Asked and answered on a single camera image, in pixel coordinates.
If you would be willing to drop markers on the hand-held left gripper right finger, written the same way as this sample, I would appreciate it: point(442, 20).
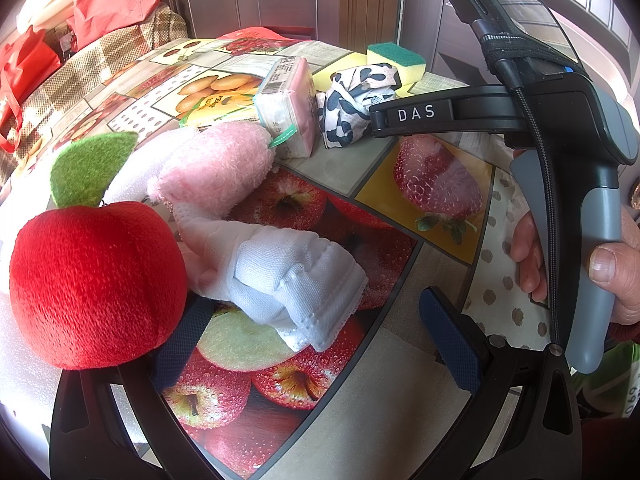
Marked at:
point(450, 340)

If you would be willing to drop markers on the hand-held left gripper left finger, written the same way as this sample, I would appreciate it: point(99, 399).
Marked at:
point(182, 345)

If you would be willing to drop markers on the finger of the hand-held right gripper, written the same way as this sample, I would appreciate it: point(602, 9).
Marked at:
point(425, 112)

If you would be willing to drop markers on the yellow and green sponge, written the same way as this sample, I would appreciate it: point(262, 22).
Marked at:
point(400, 67)

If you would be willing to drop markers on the black and white printed cloth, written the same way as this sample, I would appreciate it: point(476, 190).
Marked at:
point(345, 110)

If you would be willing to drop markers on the red plush apple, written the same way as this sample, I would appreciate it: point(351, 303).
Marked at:
point(95, 280)

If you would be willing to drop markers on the white sock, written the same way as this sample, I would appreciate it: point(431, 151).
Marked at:
point(290, 280)

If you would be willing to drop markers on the person's right hand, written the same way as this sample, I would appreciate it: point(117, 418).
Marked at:
point(627, 285)

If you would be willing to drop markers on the fruit print tablecloth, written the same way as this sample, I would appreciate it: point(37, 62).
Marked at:
point(350, 170)

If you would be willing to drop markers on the yellow cleaning cloth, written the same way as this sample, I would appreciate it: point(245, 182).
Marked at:
point(325, 80)

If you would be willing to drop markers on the pink tissue pack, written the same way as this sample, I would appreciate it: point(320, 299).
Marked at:
point(285, 110)

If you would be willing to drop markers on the pink plush toy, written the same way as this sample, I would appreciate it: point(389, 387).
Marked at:
point(210, 170)

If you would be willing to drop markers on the red printed plastic bag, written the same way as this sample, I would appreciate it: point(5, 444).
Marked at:
point(260, 40)

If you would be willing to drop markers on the bright red tote bag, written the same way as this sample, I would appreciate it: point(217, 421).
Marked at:
point(25, 60)

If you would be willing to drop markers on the salmon red fabric bag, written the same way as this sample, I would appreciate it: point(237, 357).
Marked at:
point(110, 0)

